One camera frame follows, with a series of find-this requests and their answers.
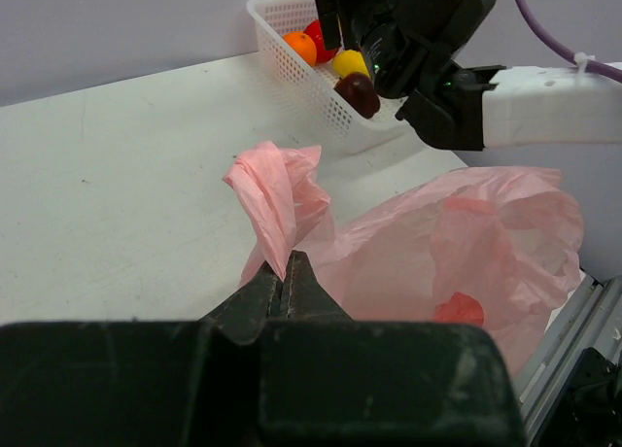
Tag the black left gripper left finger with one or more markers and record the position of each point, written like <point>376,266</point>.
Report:
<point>119,383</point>

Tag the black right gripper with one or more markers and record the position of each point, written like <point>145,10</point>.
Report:
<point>410,47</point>

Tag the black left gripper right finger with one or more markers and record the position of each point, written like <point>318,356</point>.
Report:
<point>333,382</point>

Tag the yellow fake lemon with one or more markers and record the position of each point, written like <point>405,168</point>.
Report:
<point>348,62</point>

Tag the dark red fake fruit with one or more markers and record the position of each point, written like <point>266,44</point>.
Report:
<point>358,91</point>

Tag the pink plastic bag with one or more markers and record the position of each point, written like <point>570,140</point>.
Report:
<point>495,247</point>

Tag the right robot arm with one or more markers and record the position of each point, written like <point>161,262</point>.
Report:
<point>580,103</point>

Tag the orange fake fruit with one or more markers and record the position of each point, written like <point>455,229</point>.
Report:
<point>303,45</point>

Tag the red fake apple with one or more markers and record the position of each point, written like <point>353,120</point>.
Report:
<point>323,54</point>

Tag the white plastic basket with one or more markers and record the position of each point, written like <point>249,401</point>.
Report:
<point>311,88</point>

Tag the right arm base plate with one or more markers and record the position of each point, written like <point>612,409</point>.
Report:
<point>594,401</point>

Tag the aluminium frame rails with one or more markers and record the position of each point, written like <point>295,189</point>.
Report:
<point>590,319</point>

